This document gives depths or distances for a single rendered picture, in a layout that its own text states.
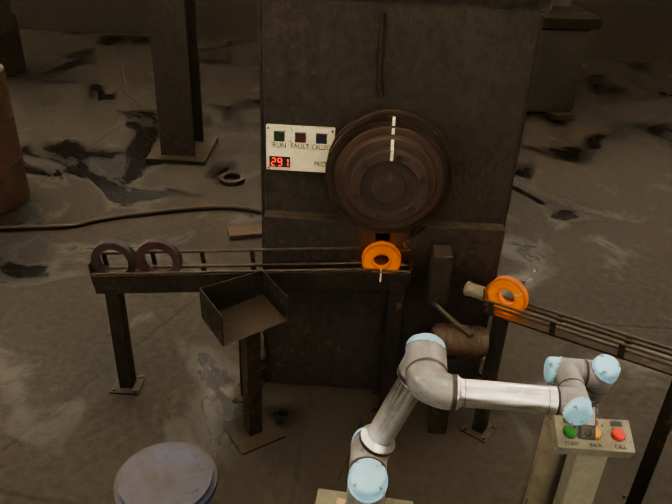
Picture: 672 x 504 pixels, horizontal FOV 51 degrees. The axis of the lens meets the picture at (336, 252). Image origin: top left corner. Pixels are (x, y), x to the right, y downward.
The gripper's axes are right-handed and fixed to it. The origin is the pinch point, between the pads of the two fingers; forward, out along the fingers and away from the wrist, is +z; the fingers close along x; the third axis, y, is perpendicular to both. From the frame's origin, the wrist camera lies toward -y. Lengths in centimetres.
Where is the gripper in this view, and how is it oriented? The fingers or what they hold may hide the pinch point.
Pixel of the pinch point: (573, 427)
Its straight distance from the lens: 236.4
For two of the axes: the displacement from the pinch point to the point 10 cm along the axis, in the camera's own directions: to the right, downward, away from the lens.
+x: -10.0, -0.6, 0.3
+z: -0.2, 6.3, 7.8
